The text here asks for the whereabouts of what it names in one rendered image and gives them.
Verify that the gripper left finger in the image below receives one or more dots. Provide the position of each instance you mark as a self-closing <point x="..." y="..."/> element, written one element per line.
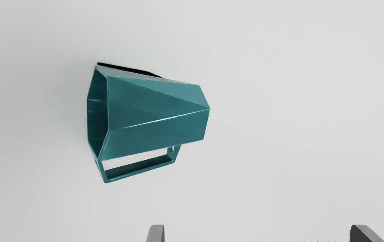
<point x="156" y="234"/>

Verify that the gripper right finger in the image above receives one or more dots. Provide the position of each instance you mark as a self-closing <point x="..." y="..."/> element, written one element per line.
<point x="363" y="234"/>

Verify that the teal faceted mug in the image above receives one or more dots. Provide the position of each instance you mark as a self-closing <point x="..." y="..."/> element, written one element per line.
<point x="151" y="114"/>

